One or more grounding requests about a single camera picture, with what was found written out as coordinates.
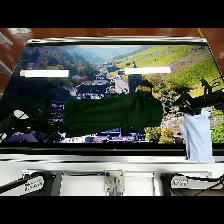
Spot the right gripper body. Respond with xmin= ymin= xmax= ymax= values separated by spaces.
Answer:
xmin=174 ymin=93 xmax=202 ymax=116

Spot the silver frame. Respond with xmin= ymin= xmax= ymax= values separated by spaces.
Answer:
xmin=0 ymin=35 xmax=224 ymax=197

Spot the dark green T-shirt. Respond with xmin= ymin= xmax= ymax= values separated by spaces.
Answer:
xmin=62 ymin=90 xmax=165 ymax=138

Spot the light blue garment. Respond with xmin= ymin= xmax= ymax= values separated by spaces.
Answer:
xmin=180 ymin=109 xmax=216 ymax=164

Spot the black cable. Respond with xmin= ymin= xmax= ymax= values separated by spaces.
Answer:
xmin=168 ymin=173 xmax=224 ymax=197

